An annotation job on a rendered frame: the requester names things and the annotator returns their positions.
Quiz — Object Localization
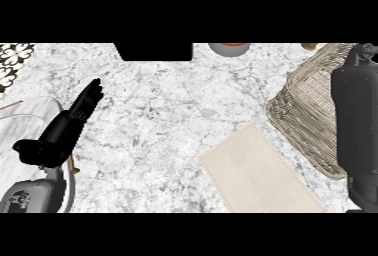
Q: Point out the thin wooden stick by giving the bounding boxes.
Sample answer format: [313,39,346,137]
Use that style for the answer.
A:
[67,154,81,175]
[0,100,24,112]

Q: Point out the beige rectangular placemat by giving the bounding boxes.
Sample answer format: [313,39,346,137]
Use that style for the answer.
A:
[198,121,328,214]

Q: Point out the tan wicker basket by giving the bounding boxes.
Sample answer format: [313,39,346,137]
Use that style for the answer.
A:
[264,43,359,181]

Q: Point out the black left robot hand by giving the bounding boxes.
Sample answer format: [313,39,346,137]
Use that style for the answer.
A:
[12,78,105,170]

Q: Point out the black appliance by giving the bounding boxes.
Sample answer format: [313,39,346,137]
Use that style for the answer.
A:
[112,43,195,62]

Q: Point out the grey cup with orange top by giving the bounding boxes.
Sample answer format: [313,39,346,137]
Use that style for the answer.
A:
[207,43,253,58]

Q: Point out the black and white patterned mat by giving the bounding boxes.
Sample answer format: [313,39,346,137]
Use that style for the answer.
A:
[0,43,37,95]

